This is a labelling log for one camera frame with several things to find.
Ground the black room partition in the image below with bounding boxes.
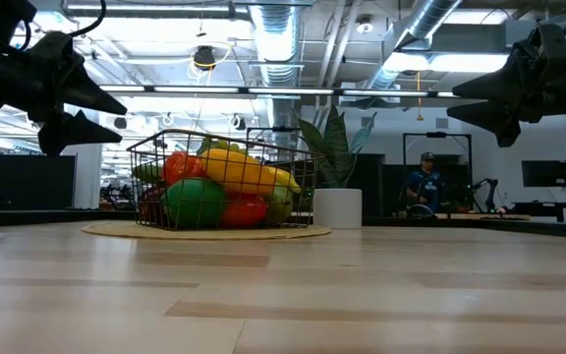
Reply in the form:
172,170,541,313
0,152,78,212

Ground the large olive green pear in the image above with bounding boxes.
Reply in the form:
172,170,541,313
264,186,297,225

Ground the yellow hanging cord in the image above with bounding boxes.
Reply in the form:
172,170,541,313
415,70,425,122

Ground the gold wire basket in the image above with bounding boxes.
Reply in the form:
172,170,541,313
126,128,321,232

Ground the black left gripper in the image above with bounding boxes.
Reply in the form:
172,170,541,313
0,30,129,158

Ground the potted plant in white pot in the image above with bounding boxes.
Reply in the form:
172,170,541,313
294,103,379,230

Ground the black background rig frame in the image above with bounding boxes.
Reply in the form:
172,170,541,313
401,131,475,213

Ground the bumpy orange fruit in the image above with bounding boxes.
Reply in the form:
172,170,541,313
160,150,206,186

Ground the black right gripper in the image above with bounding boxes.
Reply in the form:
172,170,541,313
446,23,566,148

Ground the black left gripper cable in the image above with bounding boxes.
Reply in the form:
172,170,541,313
68,0,107,38

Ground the round woven placemat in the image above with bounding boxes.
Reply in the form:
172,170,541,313
81,220,333,242

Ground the yellow banana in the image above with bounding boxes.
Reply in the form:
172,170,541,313
198,147,304,198

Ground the dark green lime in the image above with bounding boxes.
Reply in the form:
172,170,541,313
161,177,228,230

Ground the person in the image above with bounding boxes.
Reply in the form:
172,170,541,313
402,150,447,214

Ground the black background desk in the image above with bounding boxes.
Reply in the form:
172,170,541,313
510,200,566,223

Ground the long ceiling light bar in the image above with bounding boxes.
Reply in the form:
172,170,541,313
97,84,462,99

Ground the black computer monitor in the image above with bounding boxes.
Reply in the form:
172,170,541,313
521,159,566,189

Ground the green cucumber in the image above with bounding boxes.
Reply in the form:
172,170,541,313
132,162,165,185

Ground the black overhead camera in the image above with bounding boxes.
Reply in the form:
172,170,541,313
193,44,217,72

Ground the silver ribbed ventilation duct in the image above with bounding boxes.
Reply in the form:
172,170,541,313
365,0,464,90
250,0,305,145

